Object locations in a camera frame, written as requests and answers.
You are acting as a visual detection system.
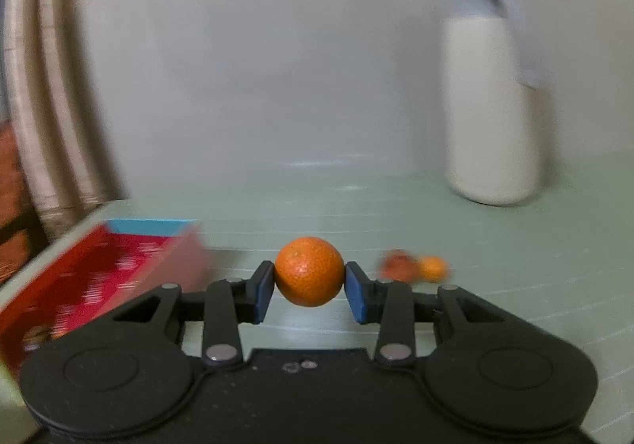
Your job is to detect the brown wrinkled fruit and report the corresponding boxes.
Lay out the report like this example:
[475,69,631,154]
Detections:
[22,325,53,356]

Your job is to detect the reddish brown fruit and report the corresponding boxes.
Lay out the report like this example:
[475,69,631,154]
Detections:
[380,250,418,282]

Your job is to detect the wooden chair with orange upholstery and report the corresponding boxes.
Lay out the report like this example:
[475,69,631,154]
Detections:
[0,120,50,286]

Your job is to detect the white thermos with grey lid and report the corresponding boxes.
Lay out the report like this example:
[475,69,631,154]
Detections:
[438,0,556,207]

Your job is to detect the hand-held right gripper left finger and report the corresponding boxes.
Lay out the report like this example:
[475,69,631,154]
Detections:
[111,261,275,370]

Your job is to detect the colourful cardboard box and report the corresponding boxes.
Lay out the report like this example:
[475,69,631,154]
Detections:
[0,219,211,444]

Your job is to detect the beige striped curtain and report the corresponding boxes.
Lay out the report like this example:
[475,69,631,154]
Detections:
[0,0,130,243]

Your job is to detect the small orange tangerine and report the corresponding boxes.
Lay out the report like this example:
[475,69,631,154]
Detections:
[418,256,451,283]

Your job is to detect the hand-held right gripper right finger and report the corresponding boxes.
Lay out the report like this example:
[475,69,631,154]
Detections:
[344,261,501,370]

